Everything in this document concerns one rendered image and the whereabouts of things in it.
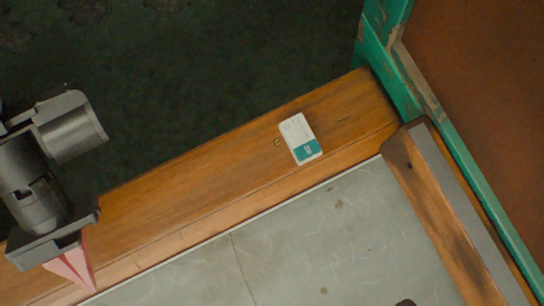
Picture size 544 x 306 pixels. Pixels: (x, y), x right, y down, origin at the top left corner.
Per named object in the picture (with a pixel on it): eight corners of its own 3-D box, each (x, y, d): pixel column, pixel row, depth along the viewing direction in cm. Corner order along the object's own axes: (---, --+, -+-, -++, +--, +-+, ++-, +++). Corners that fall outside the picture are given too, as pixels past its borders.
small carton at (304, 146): (278, 127, 84) (278, 123, 82) (301, 116, 84) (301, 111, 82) (298, 166, 83) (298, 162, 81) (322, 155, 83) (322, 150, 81)
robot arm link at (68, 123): (-51, 77, 62) (-61, 99, 55) (52, 29, 64) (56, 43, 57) (10, 172, 68) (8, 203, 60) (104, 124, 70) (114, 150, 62)
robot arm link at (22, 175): (-31, 135, 63) (-37, 151, 58) (31, 105, 65) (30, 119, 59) (4, 189, 66) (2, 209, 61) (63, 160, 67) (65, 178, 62)
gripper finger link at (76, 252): (114, 297, 67) (71, 229, 63) (54, 325, 67) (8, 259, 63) (112, 265, 73) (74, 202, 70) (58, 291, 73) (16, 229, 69)
